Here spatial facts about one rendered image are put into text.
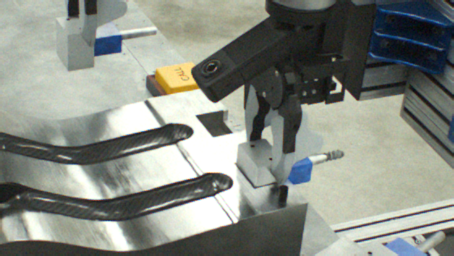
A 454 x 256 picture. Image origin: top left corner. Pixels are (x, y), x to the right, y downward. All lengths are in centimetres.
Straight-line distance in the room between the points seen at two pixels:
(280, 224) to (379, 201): 153
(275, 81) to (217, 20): 241
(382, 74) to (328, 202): 101
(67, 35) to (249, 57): 32
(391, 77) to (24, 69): 60
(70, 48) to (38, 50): 28
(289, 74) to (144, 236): 23
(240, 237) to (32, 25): 67
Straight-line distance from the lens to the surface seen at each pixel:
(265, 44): 93
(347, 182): 258
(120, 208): 100
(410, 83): 155
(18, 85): 137
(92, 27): 115
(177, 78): 132
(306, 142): 100
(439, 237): 105
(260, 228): 100
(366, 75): 151
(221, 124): 116
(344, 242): 102
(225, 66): 93
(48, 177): 100
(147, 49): 147
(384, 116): 291
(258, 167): 101
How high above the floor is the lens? 150
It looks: 33 degrees down
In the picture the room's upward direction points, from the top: 5 degrees clockwise
